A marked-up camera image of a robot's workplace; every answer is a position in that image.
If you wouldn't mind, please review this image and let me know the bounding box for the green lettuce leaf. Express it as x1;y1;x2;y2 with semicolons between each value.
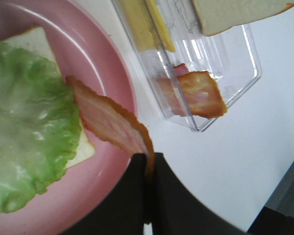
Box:
0;41;81;213

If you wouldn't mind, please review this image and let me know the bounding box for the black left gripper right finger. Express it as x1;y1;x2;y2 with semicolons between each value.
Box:
151;153;247;235

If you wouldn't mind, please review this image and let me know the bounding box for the yellow cheese slice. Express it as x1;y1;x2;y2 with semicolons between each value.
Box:
120;0;175;52

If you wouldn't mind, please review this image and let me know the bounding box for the bacon strip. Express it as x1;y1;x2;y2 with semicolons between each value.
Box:
66;75;155;181
157;63;227;118

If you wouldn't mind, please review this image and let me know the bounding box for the standing bread slice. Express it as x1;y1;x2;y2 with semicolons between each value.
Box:
192;0;294;36

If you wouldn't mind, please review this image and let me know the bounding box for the clear right plastic tray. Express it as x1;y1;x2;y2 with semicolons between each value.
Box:
112;0;261;132

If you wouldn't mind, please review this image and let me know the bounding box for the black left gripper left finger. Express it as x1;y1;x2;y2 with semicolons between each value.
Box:
62;154;146;235

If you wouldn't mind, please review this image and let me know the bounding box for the white bread slice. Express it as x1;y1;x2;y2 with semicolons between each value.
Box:
3;26;96;169

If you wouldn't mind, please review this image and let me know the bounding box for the pink round plate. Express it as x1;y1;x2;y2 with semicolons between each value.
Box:
0;0;137;235

